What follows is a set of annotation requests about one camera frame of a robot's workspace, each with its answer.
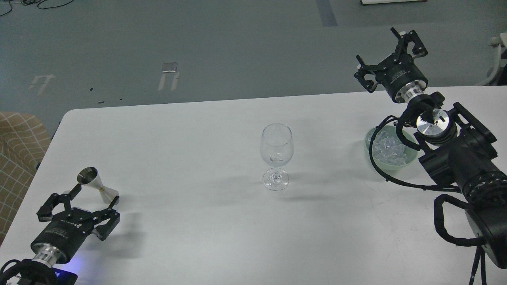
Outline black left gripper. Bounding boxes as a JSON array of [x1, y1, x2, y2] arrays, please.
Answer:
[[31, 183, 121, 265]]

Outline white board on floor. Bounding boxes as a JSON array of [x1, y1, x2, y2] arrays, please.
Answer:
[[360, 0, 425, 5]]

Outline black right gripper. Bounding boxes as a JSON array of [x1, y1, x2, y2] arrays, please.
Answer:
[[355, 27, 428, 103]]

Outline clear wine glass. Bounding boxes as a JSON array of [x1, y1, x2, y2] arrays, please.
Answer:
[[259, 123, 294, 191]]

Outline steel double jigger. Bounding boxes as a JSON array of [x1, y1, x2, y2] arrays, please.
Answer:
[[77, 167, 120, 204]]

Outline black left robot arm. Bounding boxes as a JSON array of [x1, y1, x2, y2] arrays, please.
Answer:
[[1, 184, 121, 285]]

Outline green bowl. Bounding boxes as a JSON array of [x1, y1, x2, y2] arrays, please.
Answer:
[[364, 125, 419, 172]]

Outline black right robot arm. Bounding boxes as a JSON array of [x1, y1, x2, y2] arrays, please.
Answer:
[[354, 27, 507, 285]]

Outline clear ice cubes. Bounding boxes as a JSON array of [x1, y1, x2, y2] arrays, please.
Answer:
[[365, 126, 410, 167]]

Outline tan checkered cloth seat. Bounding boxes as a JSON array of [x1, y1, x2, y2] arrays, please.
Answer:
[[0, 111, 51, 242]]

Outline black floor cables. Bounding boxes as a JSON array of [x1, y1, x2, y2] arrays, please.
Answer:
[[0, 0, 76, 18]]

